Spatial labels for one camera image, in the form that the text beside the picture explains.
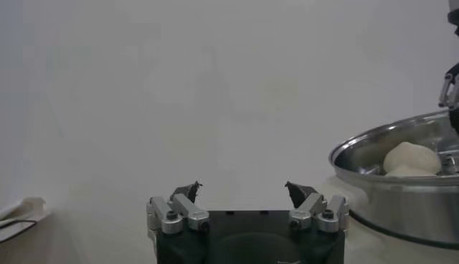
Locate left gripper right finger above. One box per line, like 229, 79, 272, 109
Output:
285, 181, 350, 234

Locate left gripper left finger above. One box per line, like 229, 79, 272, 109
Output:
146, 181, 211, 235

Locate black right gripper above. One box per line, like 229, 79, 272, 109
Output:
437, 9, 459, 136

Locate white steamed baozi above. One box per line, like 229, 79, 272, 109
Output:
382, 141, 443, 177

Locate steel steamer pot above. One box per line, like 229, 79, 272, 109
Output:
315, 175, 459, 264

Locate stainless steel steamer basket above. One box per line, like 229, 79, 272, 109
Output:
328, 109, 459, 249

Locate white crumpled cloth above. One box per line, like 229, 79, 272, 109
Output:
0, 196, 49, 245

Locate thin black cable loop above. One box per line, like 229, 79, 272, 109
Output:
0, 219, 39, 245

